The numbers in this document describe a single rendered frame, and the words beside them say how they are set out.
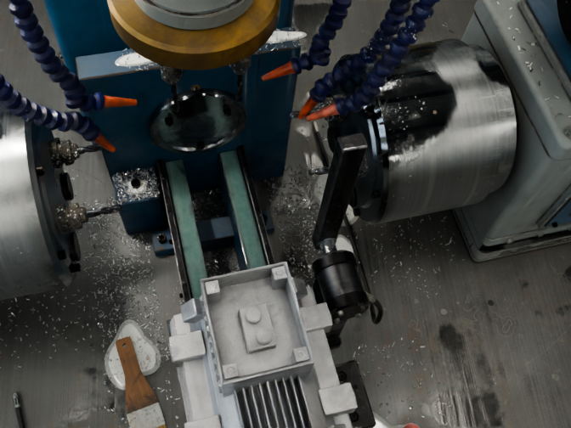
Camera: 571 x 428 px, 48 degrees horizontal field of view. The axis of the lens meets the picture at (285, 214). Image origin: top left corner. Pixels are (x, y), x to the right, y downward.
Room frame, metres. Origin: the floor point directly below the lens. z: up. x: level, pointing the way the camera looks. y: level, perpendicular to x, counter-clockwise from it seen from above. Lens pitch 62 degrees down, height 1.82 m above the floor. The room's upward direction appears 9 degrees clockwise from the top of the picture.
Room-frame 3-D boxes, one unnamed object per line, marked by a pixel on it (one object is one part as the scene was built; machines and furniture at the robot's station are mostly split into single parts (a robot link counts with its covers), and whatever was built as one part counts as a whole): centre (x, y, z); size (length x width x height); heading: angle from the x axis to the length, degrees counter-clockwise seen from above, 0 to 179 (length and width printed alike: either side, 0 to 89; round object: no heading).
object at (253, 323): (0.22, 0.01, 1.11); 0.12 x 0.11 x 0.07; 22
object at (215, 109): (0.55, 0.15, 1.02); 0.15 x 0.02 x 0.15; 112
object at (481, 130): (0.59, -0.19, 1.04); 0.41 x 0.25 x 0.25; 112
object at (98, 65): (0.61, 0.17, 0.97); 0.30 x 0.11 x 0.34; 112
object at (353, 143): (0.40, -0.06, 1.12); 0.04 x 0.03 x 0.26; 22
